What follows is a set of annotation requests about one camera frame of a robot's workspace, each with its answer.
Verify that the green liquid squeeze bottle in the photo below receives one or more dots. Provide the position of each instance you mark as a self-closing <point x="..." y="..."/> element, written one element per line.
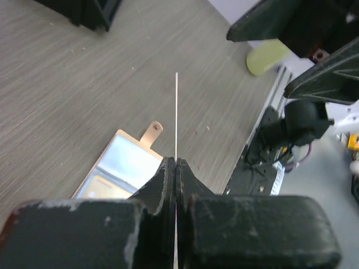
<point x="264" y="55"/>

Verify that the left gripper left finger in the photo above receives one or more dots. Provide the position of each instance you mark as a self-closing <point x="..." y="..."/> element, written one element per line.
<point x="151" y="235"/>

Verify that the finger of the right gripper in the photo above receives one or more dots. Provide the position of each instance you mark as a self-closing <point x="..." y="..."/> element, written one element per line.
<point x="299" y="25"/>
<point x="334" y="80"/>

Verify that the black bin left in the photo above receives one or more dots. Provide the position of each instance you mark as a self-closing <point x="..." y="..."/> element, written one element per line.
<point x="92" y="14"/>

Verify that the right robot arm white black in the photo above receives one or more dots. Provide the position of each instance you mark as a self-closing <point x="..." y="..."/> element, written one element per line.
<point x="306" y="120"/>

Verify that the beige leather card holder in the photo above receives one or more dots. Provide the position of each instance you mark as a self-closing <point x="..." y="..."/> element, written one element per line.
<point x="126" y="161"/>

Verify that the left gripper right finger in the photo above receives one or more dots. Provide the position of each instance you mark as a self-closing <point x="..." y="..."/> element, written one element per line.
<point x="187" y="185"/>

